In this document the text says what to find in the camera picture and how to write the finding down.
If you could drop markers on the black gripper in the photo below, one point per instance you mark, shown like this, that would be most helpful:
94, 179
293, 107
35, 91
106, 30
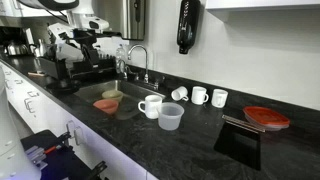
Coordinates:
84, 38

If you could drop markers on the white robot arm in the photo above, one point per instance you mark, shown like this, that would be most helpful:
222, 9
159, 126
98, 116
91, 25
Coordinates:
82, 24

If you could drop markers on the black dish rack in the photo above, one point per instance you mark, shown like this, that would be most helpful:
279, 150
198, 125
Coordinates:
62, 66

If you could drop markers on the beige bowl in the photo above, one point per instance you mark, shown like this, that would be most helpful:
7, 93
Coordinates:
113, 94

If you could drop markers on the pink bowl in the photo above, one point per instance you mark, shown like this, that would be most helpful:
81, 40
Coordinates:
109, 106

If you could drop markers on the stainless steel sink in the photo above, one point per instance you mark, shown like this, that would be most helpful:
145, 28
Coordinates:
126, 93

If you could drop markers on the white mug near sink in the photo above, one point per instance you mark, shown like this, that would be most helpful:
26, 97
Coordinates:
149, 106

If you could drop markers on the clear plastic bottle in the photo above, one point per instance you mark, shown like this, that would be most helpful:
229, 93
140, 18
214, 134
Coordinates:
120, 59

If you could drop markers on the steel paper towel dispenser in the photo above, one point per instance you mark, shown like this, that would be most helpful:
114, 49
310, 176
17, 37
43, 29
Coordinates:
125, 17

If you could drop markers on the black soap dispenser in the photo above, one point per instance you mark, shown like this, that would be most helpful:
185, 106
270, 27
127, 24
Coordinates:
187, 25

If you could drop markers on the tipped white mug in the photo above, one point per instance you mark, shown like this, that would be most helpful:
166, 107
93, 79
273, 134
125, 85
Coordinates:
180, 93

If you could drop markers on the translucent plastic measuring cup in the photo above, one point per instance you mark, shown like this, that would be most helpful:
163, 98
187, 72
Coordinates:
170, 115

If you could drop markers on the black cart with tools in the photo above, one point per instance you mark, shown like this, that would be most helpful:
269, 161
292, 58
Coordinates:
61, 161

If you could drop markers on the middle white mug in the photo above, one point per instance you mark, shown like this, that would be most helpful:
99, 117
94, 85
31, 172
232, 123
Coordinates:
199, 95

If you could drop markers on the right white mug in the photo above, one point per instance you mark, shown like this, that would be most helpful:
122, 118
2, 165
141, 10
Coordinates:
219, 98

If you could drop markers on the white upper cabinet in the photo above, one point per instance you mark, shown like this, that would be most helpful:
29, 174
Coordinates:
222, 8

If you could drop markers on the black cutting board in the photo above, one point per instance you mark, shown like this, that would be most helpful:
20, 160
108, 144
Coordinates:
240, 141

